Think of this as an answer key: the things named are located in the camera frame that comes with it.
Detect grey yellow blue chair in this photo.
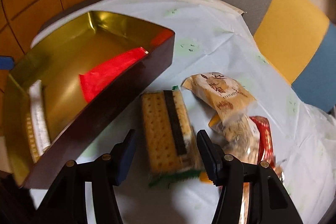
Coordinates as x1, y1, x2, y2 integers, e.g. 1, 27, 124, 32
222, 0, 335, 113

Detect red snack pack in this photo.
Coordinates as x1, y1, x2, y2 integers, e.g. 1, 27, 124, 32
250, 116, 275, 168

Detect cracker sandwich snack pack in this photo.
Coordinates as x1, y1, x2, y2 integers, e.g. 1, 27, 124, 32
141, 86, 203, 187

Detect clear nut snack bag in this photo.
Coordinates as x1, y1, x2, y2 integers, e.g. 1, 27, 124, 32
209, 114, 260, 164

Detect gold tin box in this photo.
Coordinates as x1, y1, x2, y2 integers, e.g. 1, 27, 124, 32
2, 11, 175, 189

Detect beige pastry snack pack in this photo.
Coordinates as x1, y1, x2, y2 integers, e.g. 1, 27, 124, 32
182, 72, 256, 124

